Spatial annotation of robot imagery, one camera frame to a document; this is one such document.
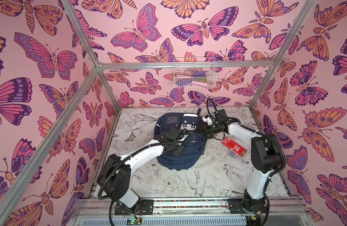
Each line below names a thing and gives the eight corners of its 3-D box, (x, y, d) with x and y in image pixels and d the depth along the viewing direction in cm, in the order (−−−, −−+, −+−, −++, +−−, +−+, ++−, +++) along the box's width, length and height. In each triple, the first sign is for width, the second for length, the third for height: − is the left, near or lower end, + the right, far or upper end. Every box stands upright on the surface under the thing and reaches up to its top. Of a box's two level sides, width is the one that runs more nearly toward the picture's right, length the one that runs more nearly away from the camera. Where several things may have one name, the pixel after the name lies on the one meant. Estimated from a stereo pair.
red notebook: (221, 143, 101) (221, 141, 99) (226, 137, 104) (227, 135, 102) (241, 158, 93) (242, 156, 92) (246, 150, 97) (248, 149, 95)
